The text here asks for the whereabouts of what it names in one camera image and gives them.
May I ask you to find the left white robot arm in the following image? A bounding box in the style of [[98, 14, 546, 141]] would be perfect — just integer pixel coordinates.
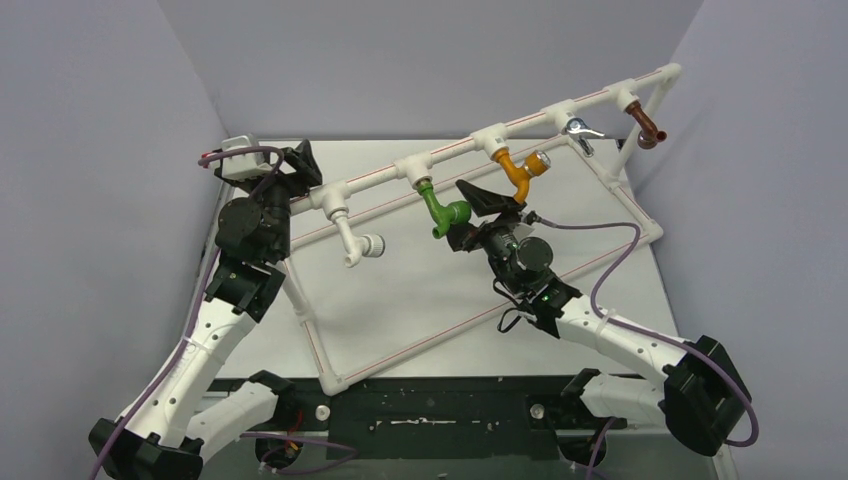
[[89, 139, 323, 479]]

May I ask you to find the brown plastic faucet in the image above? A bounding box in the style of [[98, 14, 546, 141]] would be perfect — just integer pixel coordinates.
[[624, 100, 668, 150]]

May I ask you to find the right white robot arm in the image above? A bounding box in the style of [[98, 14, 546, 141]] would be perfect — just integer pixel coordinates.
[[447, 180, 755, 457]]

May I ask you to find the white plastic faucet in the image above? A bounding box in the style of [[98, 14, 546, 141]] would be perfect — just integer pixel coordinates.
[[328, 209, 386, 268]]

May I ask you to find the green plastic faucet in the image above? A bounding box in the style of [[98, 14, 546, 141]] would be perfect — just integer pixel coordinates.
[[415, 180, 472, 239]]

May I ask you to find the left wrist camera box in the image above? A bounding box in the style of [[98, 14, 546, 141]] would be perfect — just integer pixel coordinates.
[[209, 134, 269, 181]]

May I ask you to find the orange plastic faucet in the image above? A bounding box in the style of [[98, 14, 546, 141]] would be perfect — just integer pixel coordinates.
[[491, 147, 551, 204]]

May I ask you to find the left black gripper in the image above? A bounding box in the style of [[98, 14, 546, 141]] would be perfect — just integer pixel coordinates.
[[223, 143, 322, 261]]

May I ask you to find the chrome metal faucet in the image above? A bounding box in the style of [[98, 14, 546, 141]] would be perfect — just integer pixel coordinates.
[[563, 117, 606, 158]]

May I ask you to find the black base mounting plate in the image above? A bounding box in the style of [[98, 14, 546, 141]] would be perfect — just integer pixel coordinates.
[[192, 374, 664, 465]]

